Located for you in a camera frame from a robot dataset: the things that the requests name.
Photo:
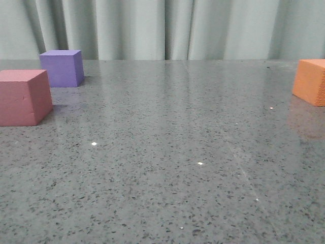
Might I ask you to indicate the orange foam cube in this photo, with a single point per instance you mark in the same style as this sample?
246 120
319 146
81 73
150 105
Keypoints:
309 81

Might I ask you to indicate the pale green curtain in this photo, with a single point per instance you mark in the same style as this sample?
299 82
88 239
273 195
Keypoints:
158 30

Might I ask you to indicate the purple foam cube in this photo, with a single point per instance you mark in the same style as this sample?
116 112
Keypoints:
64 67

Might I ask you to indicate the red foam cube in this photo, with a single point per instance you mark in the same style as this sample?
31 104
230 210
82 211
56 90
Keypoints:
25 97

